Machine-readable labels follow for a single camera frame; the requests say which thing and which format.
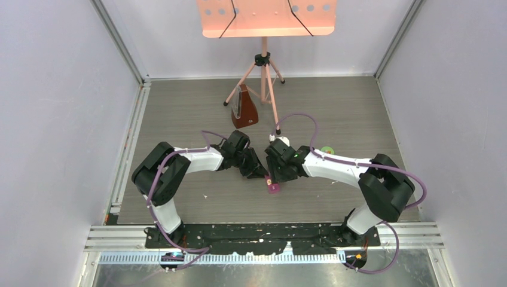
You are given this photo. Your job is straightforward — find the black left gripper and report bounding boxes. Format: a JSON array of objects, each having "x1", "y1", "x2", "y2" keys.
[{"x1": 233, "y1": 147, "x2": 268, "y2": 179}]

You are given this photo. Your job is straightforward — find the green pill bottle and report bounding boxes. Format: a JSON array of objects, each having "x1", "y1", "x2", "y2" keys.
[{"x1": 320, "y1": 146, "x2": 335, "y2": 155}]

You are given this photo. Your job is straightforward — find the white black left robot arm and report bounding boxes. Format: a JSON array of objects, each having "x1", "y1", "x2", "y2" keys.
[{"x1": 131, "y1": 130, "x2": 268, "y2": 248}]

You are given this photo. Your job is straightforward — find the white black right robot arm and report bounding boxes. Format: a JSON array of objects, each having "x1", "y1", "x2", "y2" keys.
[{"x1": 265, "y1": 137, "x2": 415, "y2": 246}]

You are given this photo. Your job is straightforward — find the brown wooden metronome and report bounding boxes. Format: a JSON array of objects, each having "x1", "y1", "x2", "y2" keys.
[{"x1": 230, "y1": 84, "x2": 259, "y2": 129}]

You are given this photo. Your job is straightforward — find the pink music stand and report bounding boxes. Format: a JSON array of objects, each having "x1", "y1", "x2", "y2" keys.
[{"x1": 197, "y1": 0, "x2": 338, "y2": 135}]

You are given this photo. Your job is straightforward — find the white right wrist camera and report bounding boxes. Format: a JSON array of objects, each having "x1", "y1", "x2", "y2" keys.
[{"x1": 268, "y1": 135, "x2": 291, "y2": 146}]

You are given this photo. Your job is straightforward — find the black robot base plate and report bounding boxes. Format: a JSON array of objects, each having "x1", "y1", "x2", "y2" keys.
[{"x1": 143, "y1": 223, "x2": 380, "y2": 255}]

